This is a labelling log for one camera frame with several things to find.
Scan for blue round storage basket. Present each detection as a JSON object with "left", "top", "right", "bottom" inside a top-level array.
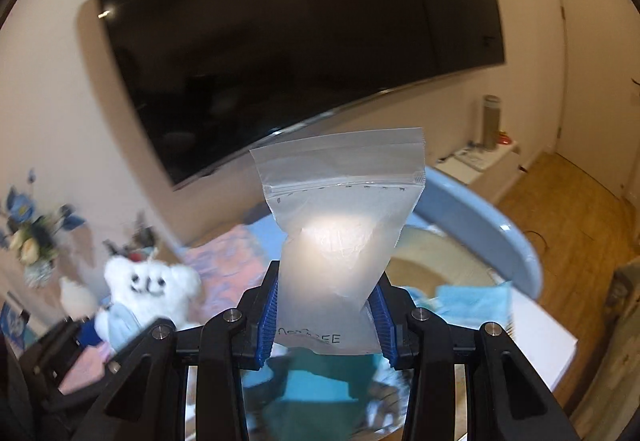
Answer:
[{"left": 242, "top": 164, "right": 546, "bottom": 441}]

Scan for white plush bear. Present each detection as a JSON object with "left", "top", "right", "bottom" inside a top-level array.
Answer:
[{"left": 94, "top": 256, "right": 202, "bottom": 352}]

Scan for white side cabinet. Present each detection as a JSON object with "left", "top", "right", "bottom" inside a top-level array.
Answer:
[{"left": 434, "top": 142, "right": 521, "bottom": 205}]

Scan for teal drawstring pouch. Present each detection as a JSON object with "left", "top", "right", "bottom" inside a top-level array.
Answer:
[{"left": 262, "top": 349, "right": 381, "bottom": 440}]

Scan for white ribbed vase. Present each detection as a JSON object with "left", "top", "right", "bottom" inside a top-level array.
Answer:
[{"left": 58, "top": 276, "right": 100, "bottom": 321}]

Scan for clear zip bag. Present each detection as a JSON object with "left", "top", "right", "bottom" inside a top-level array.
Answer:
[{"left": 252, "top": 128, "right": 425, "bottom": 355}]

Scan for pens in holder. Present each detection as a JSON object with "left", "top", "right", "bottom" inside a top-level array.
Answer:
[{"left": 103, "top": 211, "right": 160, "bottom": 262}]

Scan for black television screen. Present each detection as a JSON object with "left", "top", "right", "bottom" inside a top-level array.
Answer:
[{"left": 100, "top": 0, "right": 504, "bottom": 186}]

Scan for pink patterned table cloth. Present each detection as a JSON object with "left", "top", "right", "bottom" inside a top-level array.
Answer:
[{"left": 182, "top": 225, "right": 268, "bottom": 327}]

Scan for grey thermos bottle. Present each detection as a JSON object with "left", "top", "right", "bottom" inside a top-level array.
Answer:
[{"left": 482, "top": 95, "right": 501, "bottom": 150}]

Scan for light blue cloth pouch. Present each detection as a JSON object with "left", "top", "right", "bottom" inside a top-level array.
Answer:
[{"left": 404, "top": 282, "right": 512, "bottom": 329}]

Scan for upright books row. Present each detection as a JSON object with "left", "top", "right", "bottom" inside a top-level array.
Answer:
[{"left": 1, "top": 302, "right": 28, "bottom": 352}]

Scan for blue white artificial flowers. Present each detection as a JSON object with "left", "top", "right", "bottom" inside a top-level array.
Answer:
[{"left": 1, "top": 169, "right": 86, "bottom": 289}]

